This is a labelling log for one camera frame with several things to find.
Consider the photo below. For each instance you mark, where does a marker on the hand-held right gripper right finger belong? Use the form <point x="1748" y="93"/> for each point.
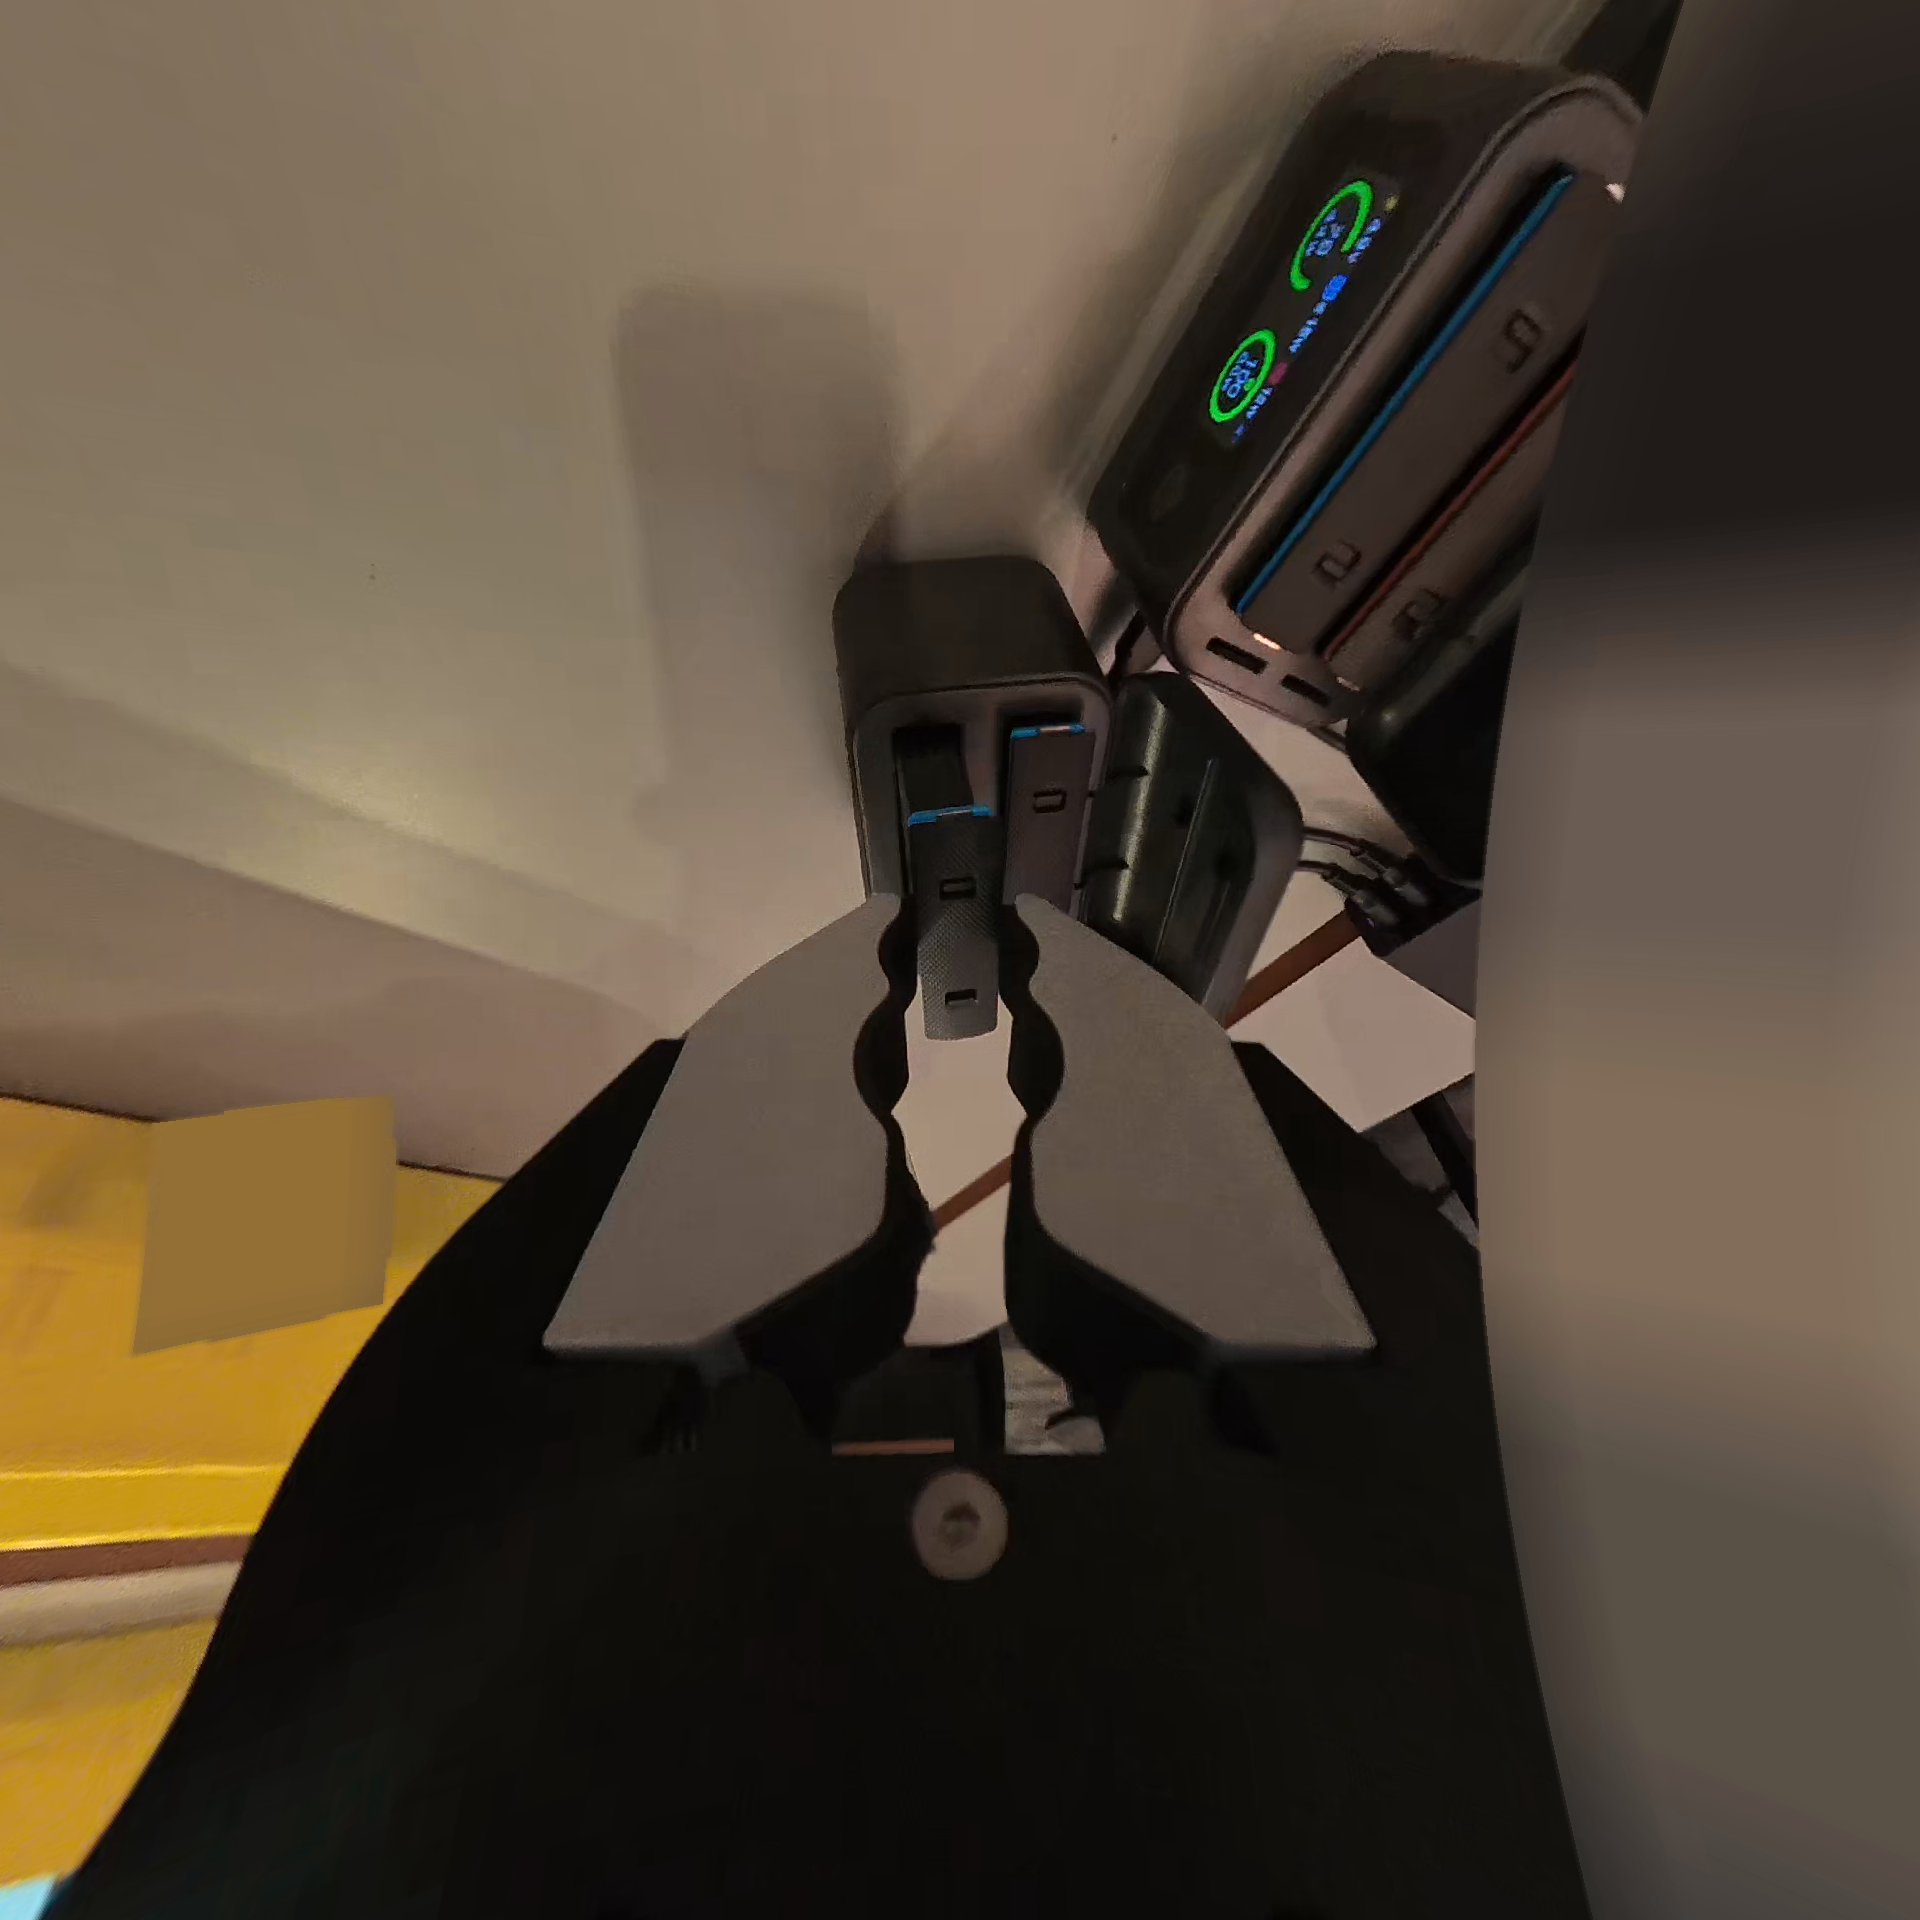
<point x="1184" y="1185"/>

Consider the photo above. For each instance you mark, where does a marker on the blue striped black battery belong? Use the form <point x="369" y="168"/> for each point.
<point x="961" y="931"/>
<point x="1049" y="809"/>
<point x="1425" y="450"/>

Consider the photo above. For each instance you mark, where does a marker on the black battery charger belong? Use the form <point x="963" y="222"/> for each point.
<point x="961" y="630"/>
<point x="1200" y="450"/>

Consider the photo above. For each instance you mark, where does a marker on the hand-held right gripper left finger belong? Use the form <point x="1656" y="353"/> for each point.
<point x="735" y="1171"/>

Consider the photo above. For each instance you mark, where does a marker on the red striped black battery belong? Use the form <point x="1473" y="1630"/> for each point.
<point x="1448" y="622"/>

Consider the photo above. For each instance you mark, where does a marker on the yellow plastic bin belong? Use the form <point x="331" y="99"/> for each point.
<point x="89" y="1424"/>

